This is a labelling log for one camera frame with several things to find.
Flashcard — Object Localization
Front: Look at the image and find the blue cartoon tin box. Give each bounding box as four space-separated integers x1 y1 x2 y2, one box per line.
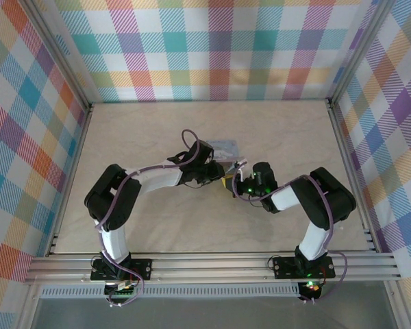
205 138 241 162

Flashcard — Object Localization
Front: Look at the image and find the small controller circuit board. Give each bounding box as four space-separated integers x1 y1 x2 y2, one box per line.
299 279 325 302
104 280 140 300

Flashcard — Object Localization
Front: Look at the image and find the aluminium cross rail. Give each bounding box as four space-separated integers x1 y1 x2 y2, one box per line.
23 252 403 285

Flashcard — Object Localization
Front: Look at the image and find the aluminium side rail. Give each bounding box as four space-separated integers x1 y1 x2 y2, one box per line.
327 101 395 256
45 102 95 258

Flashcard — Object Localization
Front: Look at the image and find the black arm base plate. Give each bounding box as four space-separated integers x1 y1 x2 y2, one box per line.
273 255 336 280
90 258 154 282

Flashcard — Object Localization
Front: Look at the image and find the grey slotted cable duct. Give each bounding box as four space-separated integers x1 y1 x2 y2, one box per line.
39 282 301 299

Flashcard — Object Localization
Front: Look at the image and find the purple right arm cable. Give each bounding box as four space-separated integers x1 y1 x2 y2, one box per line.
232 169 349 305

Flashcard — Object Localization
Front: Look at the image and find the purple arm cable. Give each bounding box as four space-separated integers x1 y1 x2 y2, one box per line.
232 169 349 305
94 129 213 308

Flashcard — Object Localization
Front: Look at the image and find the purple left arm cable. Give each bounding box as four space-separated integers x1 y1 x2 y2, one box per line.
94 129 213 308

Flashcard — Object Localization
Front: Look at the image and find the aluminium frame post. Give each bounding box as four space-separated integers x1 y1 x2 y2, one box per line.
327 0 397 109
20 0 94 110

